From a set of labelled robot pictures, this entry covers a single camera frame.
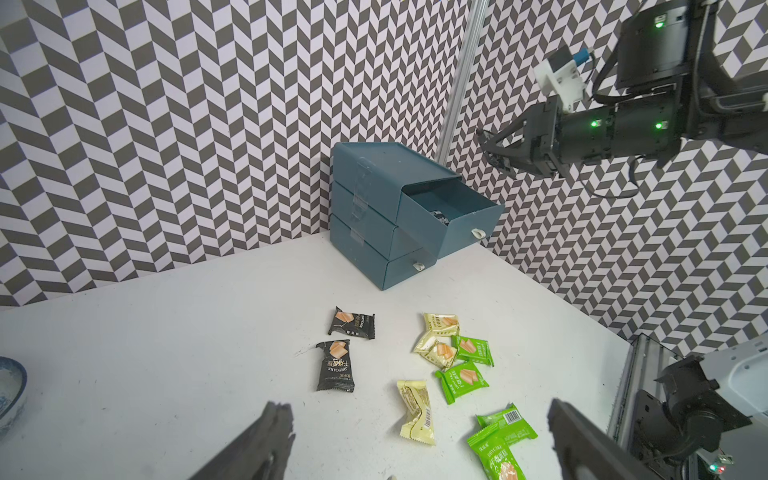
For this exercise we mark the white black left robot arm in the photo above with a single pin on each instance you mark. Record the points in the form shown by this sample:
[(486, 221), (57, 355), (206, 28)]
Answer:
[(675, 437)]

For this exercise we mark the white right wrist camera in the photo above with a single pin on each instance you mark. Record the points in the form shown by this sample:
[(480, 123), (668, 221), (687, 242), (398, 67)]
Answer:
[(559, 75)]

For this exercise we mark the yellow cookie packet top right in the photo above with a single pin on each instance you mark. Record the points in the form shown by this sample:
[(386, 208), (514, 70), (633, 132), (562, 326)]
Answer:
[(442, 325)]

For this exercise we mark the teal three-drawer cabinet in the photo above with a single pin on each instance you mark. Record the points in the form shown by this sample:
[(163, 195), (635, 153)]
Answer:
[(382, 196)]

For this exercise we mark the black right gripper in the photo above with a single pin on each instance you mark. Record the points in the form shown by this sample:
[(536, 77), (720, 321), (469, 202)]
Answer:
[(542, 141)]

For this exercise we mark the green cookie packet bottom left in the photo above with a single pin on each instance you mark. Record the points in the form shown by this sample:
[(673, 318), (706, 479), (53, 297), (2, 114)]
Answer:
[(495, 455)]

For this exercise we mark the yellow cookie packet center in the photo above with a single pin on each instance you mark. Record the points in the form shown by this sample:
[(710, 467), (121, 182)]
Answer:
[(419, 425)]

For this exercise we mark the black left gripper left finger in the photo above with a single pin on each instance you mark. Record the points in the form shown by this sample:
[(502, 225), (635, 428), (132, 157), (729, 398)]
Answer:
[(261, 451)]

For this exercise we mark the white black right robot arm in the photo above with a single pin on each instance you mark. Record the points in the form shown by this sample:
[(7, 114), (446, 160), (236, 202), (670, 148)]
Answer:
[(671, 88)]

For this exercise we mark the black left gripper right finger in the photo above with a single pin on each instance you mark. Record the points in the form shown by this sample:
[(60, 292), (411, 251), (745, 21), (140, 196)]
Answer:
[(585, 452)]

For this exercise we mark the yellow cookie packet small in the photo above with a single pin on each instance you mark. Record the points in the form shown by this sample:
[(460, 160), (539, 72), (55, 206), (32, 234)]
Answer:
[(436, 350)]

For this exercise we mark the black cookie packet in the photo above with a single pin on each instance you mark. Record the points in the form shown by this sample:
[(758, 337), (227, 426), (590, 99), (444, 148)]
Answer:
[(335, 371), (353, 324), (442, 218)]

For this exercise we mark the green cookie packet bottom right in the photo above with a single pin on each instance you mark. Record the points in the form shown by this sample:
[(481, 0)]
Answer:
[(510, 424)]

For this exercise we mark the aluminium front rail frame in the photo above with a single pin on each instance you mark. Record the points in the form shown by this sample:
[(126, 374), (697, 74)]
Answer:
[(641, 363)]

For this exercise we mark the green cookie packet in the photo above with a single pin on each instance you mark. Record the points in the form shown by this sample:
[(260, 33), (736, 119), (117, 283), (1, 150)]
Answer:
[(460, 380), (510, 424), (495, 455), (472, 349)]

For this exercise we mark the blue white porcelain bowl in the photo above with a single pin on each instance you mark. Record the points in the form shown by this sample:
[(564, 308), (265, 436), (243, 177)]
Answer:
[(14, 380)]

